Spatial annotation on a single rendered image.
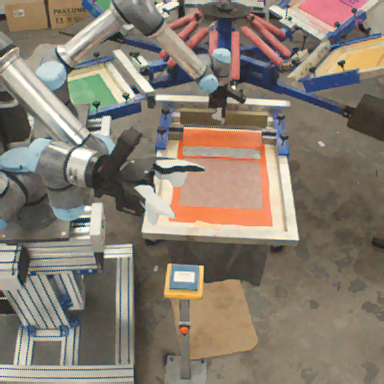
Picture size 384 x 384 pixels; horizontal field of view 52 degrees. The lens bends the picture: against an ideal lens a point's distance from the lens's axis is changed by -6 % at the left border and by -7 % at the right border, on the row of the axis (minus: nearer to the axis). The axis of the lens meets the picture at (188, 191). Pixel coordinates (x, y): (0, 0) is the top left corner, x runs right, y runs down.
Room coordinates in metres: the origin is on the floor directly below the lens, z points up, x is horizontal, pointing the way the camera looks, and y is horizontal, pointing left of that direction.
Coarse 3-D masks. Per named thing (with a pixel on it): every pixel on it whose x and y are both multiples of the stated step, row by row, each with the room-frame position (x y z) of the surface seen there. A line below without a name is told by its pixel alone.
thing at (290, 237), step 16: (288, 176) 1.31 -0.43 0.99; (288, 192) 1.21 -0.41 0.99; (288, 208) 1.12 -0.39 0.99; (144, 224) 1.04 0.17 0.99; (288, 224) 1.04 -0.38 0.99; (192, 240) 0.99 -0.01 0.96; (208, 240) 0.99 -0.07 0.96; (224, 240) 0.98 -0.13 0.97; (240, 240) 0.98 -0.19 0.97; (256, 240) 0.97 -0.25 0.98; (272, 240) 0.97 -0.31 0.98; (288, 240) 0.97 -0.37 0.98
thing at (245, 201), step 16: (224, 144) 1.57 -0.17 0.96; (240, 144) 1.57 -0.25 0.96; (256, 144) 1.57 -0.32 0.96; (224, 160) 1.45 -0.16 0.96; (240, 160) 1.45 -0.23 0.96; (256, 160) 1.45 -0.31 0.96; (224, 176) 1.35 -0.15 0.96; (240, 176) 1.35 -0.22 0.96; (256, 176) 1.35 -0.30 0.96; (224, 192) 1.25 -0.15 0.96; (240, 192) 1.25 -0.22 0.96; (256, 192) 1.25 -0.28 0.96; (224, 208) 1.16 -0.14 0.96; (240, 208) 1.16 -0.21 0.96; (256, 208) 1.16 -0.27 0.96; (224, 224) 1.07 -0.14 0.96; (240, 224) 1.07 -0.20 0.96; (256, 224) 1.07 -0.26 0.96; (272, 224) 1.07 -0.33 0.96
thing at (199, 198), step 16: (192, 144) 1.57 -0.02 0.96; (208, 144) 1.57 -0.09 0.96; (192, 160) 1.45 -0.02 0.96; (208, 160) 1.45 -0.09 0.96; (192, 176) 1.35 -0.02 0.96; (208, 176) 1.35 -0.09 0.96; (176, 192) 1.25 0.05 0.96; (192, 192) 1.25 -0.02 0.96; (208, 192) 1.25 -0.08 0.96; (176, 208) 1.16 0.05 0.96; (192, 208) 1.16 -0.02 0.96; (208, 208) 1.16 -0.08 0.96
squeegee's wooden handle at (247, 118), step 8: (184, 112) 1.63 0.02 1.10; (192, 112) 1.62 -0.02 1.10; (200, 112) 1.62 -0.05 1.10; (208, 112) 1.62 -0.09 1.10; (216, 112) 1.62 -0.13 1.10; (232, 112) 1.62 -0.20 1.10; (240, 112) 1.62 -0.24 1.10; (248, 112) 1.62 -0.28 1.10; (256, 112) 1.62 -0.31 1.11; (264, 112) 1.62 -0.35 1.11; (184, 120) 1.63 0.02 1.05; (192, 120) 1.62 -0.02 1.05; (200, 120) 1.62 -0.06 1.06; (208, 120) 1.62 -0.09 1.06; (216, 120) 1.61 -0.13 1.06; (224, 120) 1.61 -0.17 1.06; (232, 120) 1.61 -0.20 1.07; (240, 120) 1.61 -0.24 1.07; (248, 120) 1.60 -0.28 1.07; (256, 120) 1.60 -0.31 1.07; (264, 120) 1.60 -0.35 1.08; (264, 128) 1.60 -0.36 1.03
